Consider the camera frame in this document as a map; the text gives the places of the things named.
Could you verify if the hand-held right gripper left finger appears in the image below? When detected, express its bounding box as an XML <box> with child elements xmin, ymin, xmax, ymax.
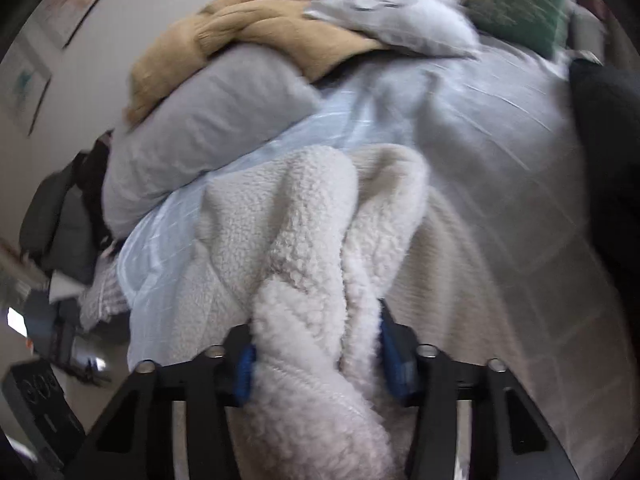
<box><xmin>75</xmin><ymin>324</ymin><xmax>258</xmax><ymax>480</ymax></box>

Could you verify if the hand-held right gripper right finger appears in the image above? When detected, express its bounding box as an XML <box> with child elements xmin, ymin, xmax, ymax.
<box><xmin>377</xmin><ymin>299</ymin><xmax>582</xmax><ymax>480</ymax></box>

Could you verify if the dark maroon garment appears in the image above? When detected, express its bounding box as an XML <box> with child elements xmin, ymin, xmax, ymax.
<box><xmin>81</xmin><ymin>129</ymin><xmax>127</xmax><ymax>257</ymax></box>

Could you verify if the person's dark clothing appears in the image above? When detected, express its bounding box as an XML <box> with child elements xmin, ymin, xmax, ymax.
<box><xmin>567</xmin><ymin>57</ymin><xmax>640</xmax><ymax>322</ymax></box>

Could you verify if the white patterned pillow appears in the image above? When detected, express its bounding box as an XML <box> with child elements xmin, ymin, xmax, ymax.
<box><xmin>304</xmin><ymin>0</ymin><xmax>482</xmax><ymax>59</ymax></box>

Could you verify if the large framed wall picture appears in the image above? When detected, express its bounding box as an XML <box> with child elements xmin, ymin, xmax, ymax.
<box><xmin>34</xmin><ymin>0</ymin><xmax>127</xmax><ymax>52</ymax></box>

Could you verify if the green patterned cushion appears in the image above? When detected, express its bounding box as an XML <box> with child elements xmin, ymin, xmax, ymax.
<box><xmin>459</xmin><ymin>0</ymin><xmax>587</xmax><ymax>59</ymax></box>

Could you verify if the beige ribbed blanket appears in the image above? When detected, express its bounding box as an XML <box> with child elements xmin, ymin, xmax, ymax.
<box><xmin>395</xmin><ymin>195</ymin><xmax>633</xmax><ymax>480</ymax></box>

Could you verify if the light blue checked duvet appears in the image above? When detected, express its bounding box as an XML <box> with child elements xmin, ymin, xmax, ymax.
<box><xmin>117</xmin><ymin>45</ymin><xmax>616</xmax><ymax>367</ymax></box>

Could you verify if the dark grey cushion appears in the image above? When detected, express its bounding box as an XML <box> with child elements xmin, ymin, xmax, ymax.
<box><xmin>19</xmin><ymin>154</ymin><xmax>102</xmax><ymax>287</ymax></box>

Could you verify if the large grey pillow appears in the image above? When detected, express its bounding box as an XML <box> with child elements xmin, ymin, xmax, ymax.
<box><xmin>101</xmin><ymin>42</ymin><xmax>322</xmax><ymax>239</ymax></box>

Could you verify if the tan fuzzy blanket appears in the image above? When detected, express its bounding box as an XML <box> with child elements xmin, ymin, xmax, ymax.
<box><xmin>122</xmin><ymin>0</ymin><xmax>392</xmax><ymax>127</ymax></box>

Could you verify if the white box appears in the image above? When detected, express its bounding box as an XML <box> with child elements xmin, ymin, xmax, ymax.
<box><xmin>49</xmin><ymin>271</ymin><xmax>87</xmax><ymax>305</ymax></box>

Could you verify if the white fleece jacket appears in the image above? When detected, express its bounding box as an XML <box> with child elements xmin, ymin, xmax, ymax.
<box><xmin>192</xmin><ymin>142</ymin><xmax>432</xmax><ymax>480</ymax></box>

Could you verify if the dark furniture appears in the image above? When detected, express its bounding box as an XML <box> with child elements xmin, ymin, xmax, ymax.
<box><xmin>24</xmin><ymin>299</ymin><xmax>112</xmax><ymax>387</ymax></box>

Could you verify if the grey striped cloth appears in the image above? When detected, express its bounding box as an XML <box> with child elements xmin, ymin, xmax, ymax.
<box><xmin>79</xmin><ymin>259</ymin><xmax>132</xmax><ymax>332</ymax></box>

